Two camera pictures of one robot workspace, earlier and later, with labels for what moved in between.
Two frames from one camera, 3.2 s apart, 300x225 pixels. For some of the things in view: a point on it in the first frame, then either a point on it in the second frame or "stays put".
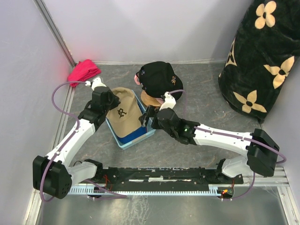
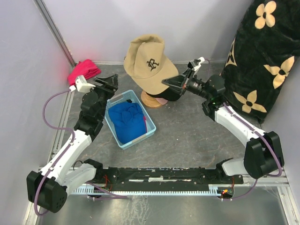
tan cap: x=124 y=118 → x=146 y=60
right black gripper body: x=151 y=112 → x=190 y=79
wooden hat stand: x=149 y=100 stays put
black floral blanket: x=263 y=58 stays put
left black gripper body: x=112 y=103 → x=101 y=93
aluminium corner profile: x=51 y=25 stays put
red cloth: x=84 y=70 stays put
